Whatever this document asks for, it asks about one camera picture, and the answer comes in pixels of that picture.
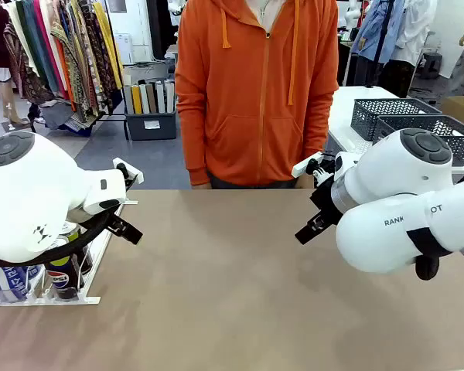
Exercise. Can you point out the white hanging garment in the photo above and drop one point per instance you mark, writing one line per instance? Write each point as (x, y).
(413, 31)

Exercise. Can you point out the black stool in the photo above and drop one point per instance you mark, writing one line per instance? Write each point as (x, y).
(433, 63)

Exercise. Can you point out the orange hanging fabric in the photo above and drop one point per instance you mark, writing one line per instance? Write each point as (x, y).
(63, 65)

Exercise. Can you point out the yellow fabric roll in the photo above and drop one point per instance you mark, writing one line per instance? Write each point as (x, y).
(136, 99)

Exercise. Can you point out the brown paisley garment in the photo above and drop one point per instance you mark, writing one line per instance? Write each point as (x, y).
(27, 85)

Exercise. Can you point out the white floor appliance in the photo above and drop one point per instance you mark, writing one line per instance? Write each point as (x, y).
(123, 48)

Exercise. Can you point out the light grey fabric roll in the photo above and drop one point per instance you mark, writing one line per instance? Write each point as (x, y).
(169, 96)
(160, 97)

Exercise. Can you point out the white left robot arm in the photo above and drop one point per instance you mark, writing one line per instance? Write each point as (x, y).
(31, 193)

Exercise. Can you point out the white side table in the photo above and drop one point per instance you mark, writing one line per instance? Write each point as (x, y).
(346, 116)

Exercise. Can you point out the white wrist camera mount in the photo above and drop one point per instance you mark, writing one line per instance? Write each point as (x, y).
(133, 174)
(305, 165)

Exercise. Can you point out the brown fabric roll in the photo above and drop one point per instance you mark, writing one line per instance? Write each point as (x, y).
(151, 98)

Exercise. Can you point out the black pole stand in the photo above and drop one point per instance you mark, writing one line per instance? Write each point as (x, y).
(379, 50)

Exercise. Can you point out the grey plastic lattice basket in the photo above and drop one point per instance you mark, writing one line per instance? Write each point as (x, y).
(460, 143)
(371, 116)

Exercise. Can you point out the blue shirt on stand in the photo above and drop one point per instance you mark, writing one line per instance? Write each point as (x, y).
(375, 31)

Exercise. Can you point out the person's right hand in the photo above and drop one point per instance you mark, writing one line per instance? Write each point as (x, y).
(201, 186)

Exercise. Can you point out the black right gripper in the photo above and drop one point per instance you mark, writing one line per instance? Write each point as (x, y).
(325, 203)

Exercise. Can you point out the orange sleeved right forearm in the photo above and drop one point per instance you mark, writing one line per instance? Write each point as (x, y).
(195, 154)

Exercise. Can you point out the person in orange hoodie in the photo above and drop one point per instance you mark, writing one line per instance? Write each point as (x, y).
(255, 96)

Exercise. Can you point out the yellow hanging fabric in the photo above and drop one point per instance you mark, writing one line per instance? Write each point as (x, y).
(108, 42)

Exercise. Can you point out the white fabric roll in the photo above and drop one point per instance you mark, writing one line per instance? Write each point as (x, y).
(128, 100)

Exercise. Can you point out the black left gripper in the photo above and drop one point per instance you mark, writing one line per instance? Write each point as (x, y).
(117, 224)

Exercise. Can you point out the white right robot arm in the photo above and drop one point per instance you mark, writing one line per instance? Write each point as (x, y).
(402, 181)

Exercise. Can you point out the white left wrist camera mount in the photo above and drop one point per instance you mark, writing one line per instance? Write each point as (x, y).
(133, 174)

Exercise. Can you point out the orange sleeved left forearm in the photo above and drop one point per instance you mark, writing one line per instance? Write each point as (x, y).
(325, 127)

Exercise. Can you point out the patterned brown hanging fabric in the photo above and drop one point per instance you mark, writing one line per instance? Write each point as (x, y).
(89, 46)

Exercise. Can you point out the grey storage bin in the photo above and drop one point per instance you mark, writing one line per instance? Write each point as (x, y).
(151, 125)

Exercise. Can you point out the dark green hanging fabric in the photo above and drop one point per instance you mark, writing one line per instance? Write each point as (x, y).
(31, 38)

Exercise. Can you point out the person's left hand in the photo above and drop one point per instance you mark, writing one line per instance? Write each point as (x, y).
(305, 182)

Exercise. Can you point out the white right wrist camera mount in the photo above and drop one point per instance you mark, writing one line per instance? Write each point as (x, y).
(305, 165)

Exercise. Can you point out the grey fabric pile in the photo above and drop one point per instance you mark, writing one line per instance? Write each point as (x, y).
(62, 116)

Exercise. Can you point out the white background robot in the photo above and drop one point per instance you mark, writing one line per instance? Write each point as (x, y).
(352, 17)
(175, 7)

